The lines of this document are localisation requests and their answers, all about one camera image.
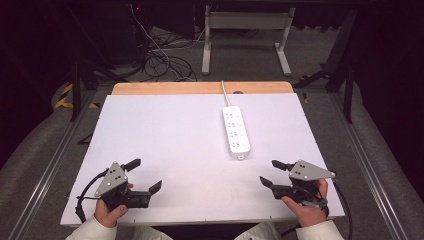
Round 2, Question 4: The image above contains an aluminium floor rail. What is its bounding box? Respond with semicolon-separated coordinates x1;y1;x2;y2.
328;92;410;240
6;89;98;240

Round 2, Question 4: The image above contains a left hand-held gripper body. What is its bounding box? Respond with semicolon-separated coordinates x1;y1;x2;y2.
94;161;151;210

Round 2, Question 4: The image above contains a person's right hand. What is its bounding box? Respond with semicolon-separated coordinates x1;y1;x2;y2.
281;178;330;228

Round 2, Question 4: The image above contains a white power strip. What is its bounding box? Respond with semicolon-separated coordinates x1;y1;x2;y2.
221;105;252;160

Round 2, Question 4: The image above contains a thin white floor cable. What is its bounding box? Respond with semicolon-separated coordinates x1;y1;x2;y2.
129;3;189;82

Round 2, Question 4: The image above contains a white power strip cord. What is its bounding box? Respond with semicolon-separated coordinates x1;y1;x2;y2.
220;79;233;108

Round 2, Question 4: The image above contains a tangle of black floor cables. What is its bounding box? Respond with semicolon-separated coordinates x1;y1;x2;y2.
133;26;204;83

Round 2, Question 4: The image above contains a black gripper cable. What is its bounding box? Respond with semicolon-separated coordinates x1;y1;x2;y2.
74;168;111;224
279;179;354;240

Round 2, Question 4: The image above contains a white metal desk frame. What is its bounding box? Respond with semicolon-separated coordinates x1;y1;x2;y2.
200;4;296;77

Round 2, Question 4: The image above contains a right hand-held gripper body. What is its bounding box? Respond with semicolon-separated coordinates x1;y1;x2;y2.
271;159;336;203

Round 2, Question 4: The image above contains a black metal stand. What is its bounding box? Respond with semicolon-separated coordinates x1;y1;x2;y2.
293;9;358;125
65;58;130;123

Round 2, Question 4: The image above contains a person's left hand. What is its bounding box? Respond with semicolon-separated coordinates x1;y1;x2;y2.
94;181;134;228

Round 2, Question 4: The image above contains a yellow black hazard tape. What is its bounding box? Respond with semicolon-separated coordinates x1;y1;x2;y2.
54;83;100;110

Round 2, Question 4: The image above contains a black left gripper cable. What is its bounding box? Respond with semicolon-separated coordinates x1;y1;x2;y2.
74;168;111;224

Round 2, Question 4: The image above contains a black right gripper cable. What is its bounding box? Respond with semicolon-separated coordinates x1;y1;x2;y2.
279;179;354;240

